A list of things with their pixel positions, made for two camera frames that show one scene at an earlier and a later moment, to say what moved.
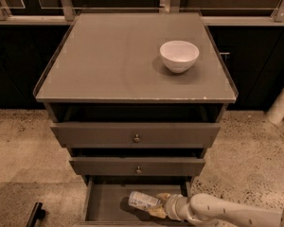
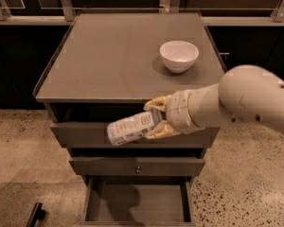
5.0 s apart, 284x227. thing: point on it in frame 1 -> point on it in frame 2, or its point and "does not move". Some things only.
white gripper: [170, 206] -> [178, 110]
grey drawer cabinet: [137, 97] does not move
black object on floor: [37, 213] does not move
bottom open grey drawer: [106, 200] does not move
